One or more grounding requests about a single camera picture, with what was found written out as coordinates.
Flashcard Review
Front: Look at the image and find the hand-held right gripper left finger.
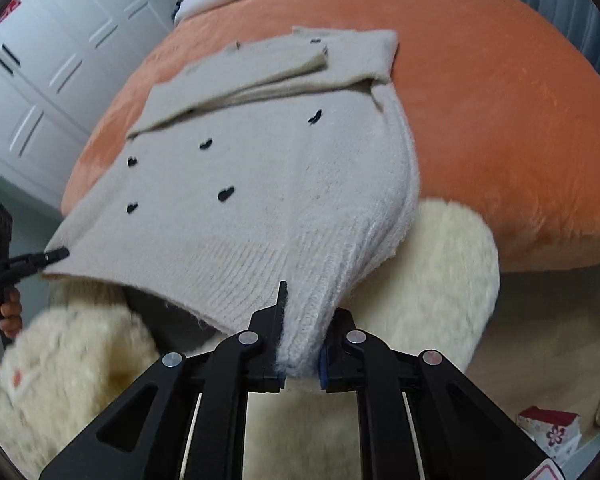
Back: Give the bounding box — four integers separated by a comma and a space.
39, 281, 288, 480

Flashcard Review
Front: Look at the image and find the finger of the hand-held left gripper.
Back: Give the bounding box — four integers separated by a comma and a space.
10, 246, 71, 275

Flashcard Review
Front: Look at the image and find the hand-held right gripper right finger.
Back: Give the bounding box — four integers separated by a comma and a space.
319, 308, 566, 480

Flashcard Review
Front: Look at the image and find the beige knit sweater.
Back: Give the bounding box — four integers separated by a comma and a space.
42, 25, 421, 381

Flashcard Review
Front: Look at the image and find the person's left hand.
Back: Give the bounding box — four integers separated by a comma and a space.
0, 287, 25, 341

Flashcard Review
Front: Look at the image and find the cream fluffy fleece clothing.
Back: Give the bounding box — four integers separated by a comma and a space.
0, 199, 501, 480

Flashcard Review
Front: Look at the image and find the white wardrobe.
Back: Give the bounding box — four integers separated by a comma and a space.
0, 0, 191, 206

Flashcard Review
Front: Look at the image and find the floral print box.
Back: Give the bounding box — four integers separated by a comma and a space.
516, 406, 582, 468

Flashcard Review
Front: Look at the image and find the orange fleece blanket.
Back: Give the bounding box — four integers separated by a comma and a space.
60, 0, 600, 273

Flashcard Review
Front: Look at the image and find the blue-grey curtain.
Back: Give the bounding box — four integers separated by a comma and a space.
520, 0, 600, 96

